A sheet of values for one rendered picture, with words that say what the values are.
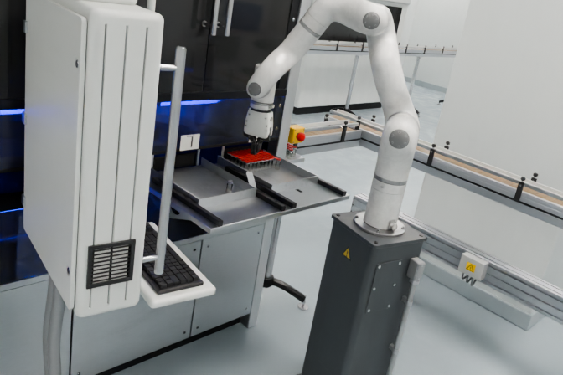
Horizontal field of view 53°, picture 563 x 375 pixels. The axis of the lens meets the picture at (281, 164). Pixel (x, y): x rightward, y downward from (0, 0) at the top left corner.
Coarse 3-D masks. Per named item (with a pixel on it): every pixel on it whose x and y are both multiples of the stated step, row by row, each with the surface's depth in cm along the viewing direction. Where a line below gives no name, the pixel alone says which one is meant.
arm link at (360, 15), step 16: (320, 0) 187; (336, 0) 185; (352, 0) 182; (304, 16) 192; (320, 16) 187; (336, 16) 186; (352, 16) 181; (368, 16) 176; (384, 16) 177; (320, 32) 191; (368, 32) 179
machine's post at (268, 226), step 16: (304, 0) 228; (288, 80) 238; (288, 96) 241; (288, 112) 244; (288, 128) 248; (272, 144) 249; (272, 224) 263; (256, 272) 268; (256, 288) 272; (256, 304) 276; (240, 320) 281; (256, 320) 280
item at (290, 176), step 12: (276, 156) 247; (240, 168) 225; (288, 168) 243; (300, 168) 237; (264, 180) 216; (276, 180) 228; (288, 180) 230; (300, 180) 224; (312, 180) 229; (276, 192) 216
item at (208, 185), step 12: (180, 168) 223; (192, 168) 225; (204, 168) 227; (216, 168) 223; (180, 180) 212; (192, 180) 214; (204, 180) 216; (216, 180) 218; (240, 180) 213; (180, 192) 197; (192, 192) 203; (204, 192) 205; (216, 192) 207; (240, 192) 202; (252, 192) 207; (204, 204) 192; (216, 204) 196
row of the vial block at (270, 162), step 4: (256, 160) 233; (260, 160) 234; (264, 160) 235; (268, 160) 237; (272, 160) 239; (244, 164) 230; (248, 164) 230; (252, 164) 231; (256, 164) 233; (260, 164) 234; (264, 164) 236; (268, 164) 238; (272, 164) 240; (244, 168) 230; (248, 168) 230; (252, 168) 232; (256, 168) 234; (260, 168) 235; (264, 168) 237
